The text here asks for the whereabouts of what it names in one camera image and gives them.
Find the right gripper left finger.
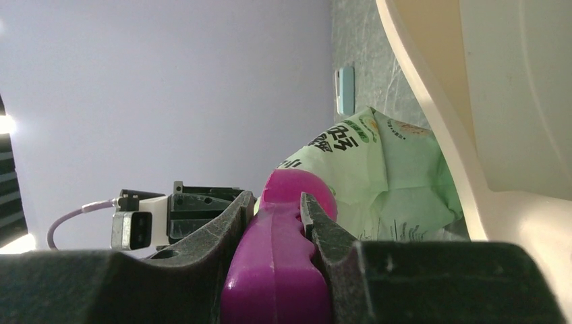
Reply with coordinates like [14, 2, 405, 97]
[1, 191, 254, 323]

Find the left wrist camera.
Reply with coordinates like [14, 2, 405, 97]
[111, 189, 169, 251]

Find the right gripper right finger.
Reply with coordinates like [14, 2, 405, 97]
[300, 193, 565, 323]

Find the magenta litter scoop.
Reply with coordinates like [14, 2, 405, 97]
[221, 169, 337, 323]

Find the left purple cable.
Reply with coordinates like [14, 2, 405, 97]
[46, 198, 119, 250]

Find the beige litter box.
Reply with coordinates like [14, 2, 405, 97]
[377, 1, 571, 318]

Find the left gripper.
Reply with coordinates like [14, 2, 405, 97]
[167, 181, 243, 244]

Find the green cat litter bag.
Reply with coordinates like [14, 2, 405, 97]
[279, 107, 466, 242]

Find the light blue stapler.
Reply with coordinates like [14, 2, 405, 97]
[334, 66, 355, 116]

